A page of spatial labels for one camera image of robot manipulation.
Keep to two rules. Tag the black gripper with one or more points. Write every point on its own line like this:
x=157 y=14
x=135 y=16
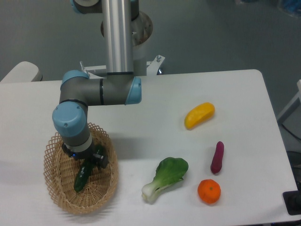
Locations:
x=84 y=151

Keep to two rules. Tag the dark green cucumber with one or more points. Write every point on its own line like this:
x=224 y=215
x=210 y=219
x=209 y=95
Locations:
x=85 y=170

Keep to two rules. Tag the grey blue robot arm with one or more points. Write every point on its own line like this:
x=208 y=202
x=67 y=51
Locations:
x=120 y=86

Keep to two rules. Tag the woven wicker basket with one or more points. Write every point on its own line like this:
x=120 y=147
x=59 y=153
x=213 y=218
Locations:
x=60 y=172

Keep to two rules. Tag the green bok choy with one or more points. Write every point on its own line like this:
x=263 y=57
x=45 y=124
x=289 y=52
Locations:
x=169 y=172

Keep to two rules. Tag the yellow pepper slice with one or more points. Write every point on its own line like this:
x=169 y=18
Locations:
x=198 y=115

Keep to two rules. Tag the orange mandarin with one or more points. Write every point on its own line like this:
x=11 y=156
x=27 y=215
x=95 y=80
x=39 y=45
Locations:
x=209 y=191

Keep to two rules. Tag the white chair armrest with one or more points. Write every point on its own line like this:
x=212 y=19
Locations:
x=23 y=72

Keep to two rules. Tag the purple sweet potato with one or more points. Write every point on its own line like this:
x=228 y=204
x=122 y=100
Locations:
x=216 y=164

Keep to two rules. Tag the black device at edge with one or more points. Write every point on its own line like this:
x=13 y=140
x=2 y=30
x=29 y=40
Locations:
x=292 y=202

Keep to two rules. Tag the blue object top right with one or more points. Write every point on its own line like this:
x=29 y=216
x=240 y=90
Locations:
x=291 y=7

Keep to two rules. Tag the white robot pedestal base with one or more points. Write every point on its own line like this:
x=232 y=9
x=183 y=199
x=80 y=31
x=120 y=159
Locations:
x=142 y=28

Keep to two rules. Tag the white furniture frame right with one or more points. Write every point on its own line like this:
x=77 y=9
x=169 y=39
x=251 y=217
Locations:
x=292 y=105

